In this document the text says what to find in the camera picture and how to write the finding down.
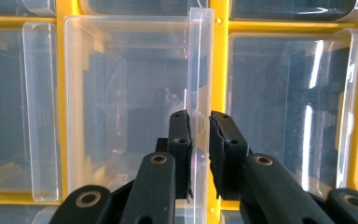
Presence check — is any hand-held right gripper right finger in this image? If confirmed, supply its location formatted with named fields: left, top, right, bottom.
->
left=209, top=110, right=251, bottom=202

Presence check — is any set of clear drawers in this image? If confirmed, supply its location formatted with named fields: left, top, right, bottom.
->
left=0, top=0, right=358, bottom=224

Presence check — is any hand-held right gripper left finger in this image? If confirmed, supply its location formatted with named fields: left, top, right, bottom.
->
left=155, top=109, right=194, bottom=200

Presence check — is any clear plastic drawer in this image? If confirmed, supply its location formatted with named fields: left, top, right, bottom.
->
left=63, top=7, right=215, bottom=224

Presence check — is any yellow black organizer cabinet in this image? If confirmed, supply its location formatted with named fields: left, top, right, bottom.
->
left=0, top=0, right=358, bottom=224

